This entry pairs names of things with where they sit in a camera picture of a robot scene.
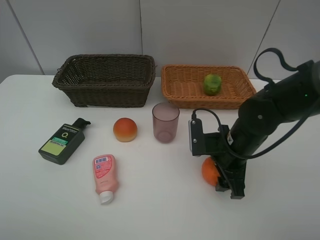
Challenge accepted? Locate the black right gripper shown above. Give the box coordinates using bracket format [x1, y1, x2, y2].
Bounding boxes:
[203, 124, 248, 200]

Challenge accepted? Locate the dark brown wicker basket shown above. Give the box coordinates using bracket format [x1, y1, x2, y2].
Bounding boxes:
[52, 54, 156, 108]

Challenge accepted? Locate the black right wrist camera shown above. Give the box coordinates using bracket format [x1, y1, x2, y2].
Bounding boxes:
[188, 118, 205, 156]

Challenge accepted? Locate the orange mandarin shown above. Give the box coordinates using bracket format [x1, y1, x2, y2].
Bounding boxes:
[201, 157, 220, 187]

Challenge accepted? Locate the red orange round bun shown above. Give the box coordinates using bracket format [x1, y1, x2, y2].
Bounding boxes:
[113, 117, 138, 143]

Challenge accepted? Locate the tan wicker basket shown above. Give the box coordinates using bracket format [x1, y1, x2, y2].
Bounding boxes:
[161, 64, 256, 110]

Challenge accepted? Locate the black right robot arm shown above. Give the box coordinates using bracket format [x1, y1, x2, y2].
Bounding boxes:
[211, 61, 320, 199]

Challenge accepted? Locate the purple translucent plastic cup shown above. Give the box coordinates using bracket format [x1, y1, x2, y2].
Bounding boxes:
[152, 102, 180, 144]

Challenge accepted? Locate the pink lotion bottle white cap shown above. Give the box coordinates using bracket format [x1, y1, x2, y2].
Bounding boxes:
[92, 154, 119, 205]

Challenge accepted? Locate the dark green pump bottle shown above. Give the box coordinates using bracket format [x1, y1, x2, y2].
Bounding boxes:
[38, 118, 91, 165]

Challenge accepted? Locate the green lime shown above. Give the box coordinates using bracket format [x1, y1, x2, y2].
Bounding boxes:
[203, 74, 222, 96]

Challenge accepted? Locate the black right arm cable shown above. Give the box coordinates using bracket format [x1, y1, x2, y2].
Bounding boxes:
[191, 47, 320, 160]

